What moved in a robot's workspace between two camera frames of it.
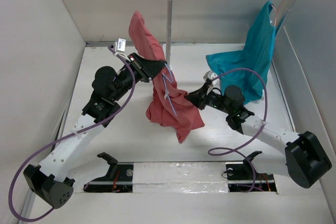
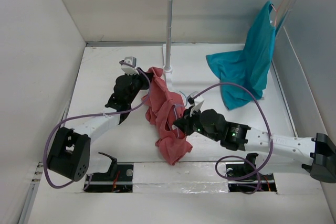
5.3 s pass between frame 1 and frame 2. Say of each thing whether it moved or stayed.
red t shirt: moved
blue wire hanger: moved
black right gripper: moved
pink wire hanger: stayed
